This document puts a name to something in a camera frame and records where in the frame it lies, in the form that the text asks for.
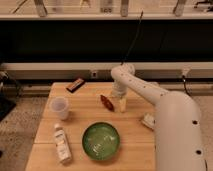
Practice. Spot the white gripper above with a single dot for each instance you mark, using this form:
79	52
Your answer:
119	90

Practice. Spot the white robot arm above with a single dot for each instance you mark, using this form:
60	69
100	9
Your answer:
178	140

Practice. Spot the green ceramic bowl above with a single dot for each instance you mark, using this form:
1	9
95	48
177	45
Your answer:
101	141

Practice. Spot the white rectangular box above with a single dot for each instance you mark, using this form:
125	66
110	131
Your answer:
148	121

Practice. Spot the dark brown rectangular block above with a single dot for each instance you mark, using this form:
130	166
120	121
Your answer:
75	85

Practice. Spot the clear plastic cup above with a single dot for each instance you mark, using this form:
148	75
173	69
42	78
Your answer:
60	106

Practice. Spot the white lotion bottle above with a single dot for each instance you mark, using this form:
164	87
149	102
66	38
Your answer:
62	145

